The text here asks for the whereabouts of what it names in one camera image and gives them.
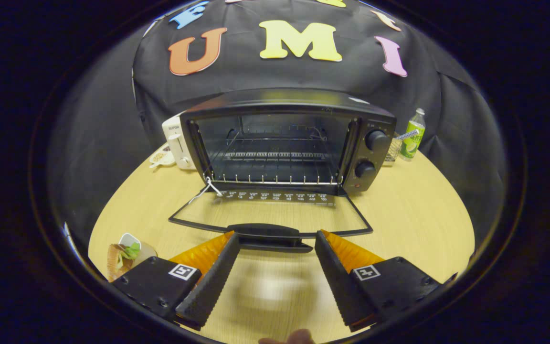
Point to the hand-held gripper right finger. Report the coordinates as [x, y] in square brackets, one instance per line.
[342, 286]

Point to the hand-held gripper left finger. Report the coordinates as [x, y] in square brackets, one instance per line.
[210, 286]

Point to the lettuce sandwich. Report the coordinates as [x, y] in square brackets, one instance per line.
[145, 254]

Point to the black toaster oven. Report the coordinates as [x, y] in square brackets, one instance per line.
[280, 98]

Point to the white pop-up toaster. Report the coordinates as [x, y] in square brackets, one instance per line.
[174, 143]

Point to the small white snack dish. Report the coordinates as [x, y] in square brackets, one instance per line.
[160, 156]

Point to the clear glass cup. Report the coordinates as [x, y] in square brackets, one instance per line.
[392, 152]

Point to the green drink bottle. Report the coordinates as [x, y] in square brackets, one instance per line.
[413, 138]

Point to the striped straw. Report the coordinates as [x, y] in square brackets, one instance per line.
[407, 134]

